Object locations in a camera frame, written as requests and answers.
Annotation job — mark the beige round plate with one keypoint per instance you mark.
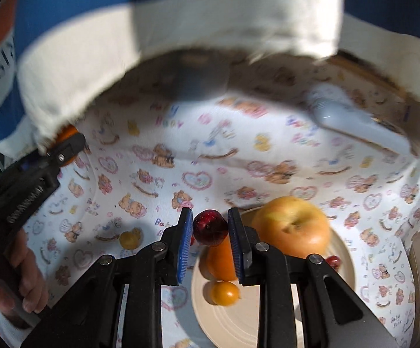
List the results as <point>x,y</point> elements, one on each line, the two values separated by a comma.
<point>231,328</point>

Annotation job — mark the person's left hand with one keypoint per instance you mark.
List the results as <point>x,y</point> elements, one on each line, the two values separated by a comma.
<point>30,279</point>

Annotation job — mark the large yellow apple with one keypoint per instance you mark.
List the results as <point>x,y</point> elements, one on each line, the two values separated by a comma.
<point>293,228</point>

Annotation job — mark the orange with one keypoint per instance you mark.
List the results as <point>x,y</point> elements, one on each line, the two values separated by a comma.
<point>219,261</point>

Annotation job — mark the small orange tangerine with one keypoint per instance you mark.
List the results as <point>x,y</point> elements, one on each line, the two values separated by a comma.
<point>66,132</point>

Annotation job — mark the yellow cherry tomato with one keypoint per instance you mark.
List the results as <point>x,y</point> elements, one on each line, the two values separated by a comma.
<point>129,240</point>
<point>226,293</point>

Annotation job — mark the bear print tablecloth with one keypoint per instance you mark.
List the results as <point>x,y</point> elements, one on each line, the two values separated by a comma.
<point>231,152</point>

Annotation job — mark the white handheld device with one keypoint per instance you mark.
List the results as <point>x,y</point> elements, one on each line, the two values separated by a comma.
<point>354,119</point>

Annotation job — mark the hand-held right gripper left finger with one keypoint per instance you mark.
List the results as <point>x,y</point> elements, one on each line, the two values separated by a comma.
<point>184,250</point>

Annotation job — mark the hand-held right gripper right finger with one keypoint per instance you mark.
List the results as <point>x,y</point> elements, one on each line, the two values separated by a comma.
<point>235,250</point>

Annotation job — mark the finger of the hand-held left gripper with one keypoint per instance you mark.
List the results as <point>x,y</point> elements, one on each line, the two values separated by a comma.
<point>65,152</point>
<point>32,165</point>

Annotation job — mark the striped hanging blanket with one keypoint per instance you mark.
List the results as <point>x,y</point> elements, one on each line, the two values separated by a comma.
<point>231,7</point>

